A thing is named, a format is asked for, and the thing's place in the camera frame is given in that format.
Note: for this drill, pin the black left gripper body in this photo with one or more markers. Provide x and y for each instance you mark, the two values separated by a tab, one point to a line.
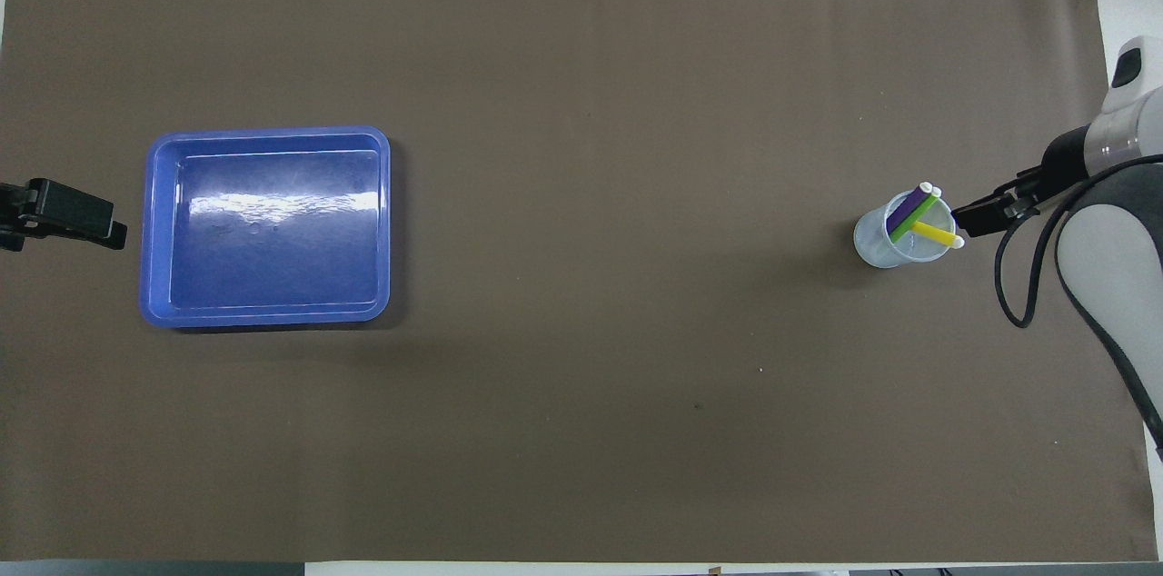
14	217

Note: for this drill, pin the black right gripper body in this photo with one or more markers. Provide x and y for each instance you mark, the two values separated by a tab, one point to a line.
1063	163

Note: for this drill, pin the yellow highlighter pen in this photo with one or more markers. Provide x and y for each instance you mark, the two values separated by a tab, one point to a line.
936	234

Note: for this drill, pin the green highlighter pen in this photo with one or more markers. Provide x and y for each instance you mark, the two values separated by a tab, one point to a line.
913	217

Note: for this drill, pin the purple highlighter pen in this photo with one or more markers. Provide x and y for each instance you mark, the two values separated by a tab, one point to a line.
907	208

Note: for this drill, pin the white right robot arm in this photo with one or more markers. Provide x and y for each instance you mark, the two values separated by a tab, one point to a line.
1113	231

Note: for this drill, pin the translucent plastic cup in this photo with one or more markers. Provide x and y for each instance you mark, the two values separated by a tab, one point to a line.
877	249

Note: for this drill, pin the blue plastic tray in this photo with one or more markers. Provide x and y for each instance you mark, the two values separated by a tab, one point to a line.
273	240

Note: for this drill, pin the brown paper table mat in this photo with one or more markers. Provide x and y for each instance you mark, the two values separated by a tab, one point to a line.
581	376

